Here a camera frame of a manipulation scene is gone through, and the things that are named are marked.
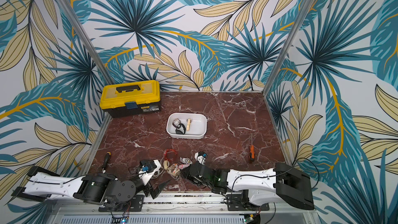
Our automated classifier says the cream square-face watch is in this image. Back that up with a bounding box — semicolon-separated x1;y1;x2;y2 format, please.
186;119;192;131

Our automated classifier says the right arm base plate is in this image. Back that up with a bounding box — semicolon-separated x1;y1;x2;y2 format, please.
223;190;270;211

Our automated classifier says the white plastic storage box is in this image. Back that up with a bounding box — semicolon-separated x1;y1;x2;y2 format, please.
166;113;207;140

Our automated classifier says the rose gold brown-strap watch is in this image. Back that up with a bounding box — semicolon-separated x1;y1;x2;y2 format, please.
172;118;181;128

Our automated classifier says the aluminium front rail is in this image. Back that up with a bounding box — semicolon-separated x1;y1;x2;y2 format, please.
47;192;321;224

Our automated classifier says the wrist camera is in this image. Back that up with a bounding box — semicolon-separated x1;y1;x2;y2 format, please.
194;151;207;165
138;159;161;178

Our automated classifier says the black yellow screwdriver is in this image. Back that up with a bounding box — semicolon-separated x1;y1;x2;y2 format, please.
102;152;111;173

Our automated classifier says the yellow and black toolbox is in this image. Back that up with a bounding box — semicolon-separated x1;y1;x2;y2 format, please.
99;80;161;118

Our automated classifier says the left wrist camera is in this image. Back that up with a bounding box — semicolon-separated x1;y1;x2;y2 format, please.
138;159;161;178

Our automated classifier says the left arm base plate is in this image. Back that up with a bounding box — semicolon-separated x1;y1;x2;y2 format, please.
98;195;145;213

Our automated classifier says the pink white watch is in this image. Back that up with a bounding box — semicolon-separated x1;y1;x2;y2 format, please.
178;157;192;170

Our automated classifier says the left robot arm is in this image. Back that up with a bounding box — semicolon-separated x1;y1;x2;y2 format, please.
11;166;170;212

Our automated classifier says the small cream watch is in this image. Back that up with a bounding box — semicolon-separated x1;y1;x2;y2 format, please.
163;160;170;170

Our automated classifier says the orange screwdriver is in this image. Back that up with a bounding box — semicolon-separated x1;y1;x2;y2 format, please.
249;134;255;162

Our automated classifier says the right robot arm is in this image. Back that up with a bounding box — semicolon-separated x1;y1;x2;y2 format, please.
181;162;315;211

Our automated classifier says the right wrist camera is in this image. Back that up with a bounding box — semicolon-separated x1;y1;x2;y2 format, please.
194;151;207;165

